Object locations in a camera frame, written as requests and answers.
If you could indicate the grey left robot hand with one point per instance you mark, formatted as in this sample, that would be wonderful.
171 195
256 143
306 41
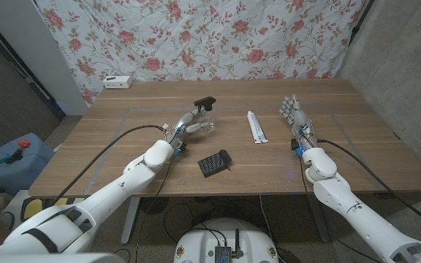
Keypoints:
186 122

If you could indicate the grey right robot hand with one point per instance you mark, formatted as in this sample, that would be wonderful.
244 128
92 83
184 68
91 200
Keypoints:
302 120

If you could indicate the clear spray bottle black pump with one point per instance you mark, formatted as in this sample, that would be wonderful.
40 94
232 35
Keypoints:
205 101

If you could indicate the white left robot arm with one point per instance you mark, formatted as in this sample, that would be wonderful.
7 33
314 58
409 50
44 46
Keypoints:
123 186

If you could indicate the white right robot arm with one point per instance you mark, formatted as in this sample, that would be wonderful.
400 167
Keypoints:
342 197

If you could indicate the white toothpaste tube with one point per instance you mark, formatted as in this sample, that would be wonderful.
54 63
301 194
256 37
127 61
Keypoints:
257 128

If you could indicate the white power strip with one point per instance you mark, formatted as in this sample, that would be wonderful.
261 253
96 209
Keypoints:
117 82

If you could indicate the black round fan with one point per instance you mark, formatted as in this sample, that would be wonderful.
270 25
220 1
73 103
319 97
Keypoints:
154 205

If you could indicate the floral backdrop cloth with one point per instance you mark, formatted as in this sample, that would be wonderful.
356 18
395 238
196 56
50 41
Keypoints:
214 36

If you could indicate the grey table leg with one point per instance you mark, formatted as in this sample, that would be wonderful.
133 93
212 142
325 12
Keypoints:
318 219

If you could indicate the white table leg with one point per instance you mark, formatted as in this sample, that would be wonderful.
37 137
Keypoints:
130 219

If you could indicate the black pole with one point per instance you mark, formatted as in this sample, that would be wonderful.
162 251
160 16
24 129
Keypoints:
360 20

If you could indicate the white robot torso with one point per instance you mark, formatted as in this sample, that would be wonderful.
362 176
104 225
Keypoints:
199 241

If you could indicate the black antenna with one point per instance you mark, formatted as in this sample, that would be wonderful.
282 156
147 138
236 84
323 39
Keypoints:
237 241

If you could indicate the grey computer module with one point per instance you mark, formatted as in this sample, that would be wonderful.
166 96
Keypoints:
222 254

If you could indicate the red flower toy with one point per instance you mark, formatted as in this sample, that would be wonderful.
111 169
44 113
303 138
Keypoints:
24 143

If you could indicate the blue storage box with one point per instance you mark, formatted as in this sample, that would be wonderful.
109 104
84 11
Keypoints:
27 171

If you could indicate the yellow black object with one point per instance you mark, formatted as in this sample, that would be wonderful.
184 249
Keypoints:
35 208

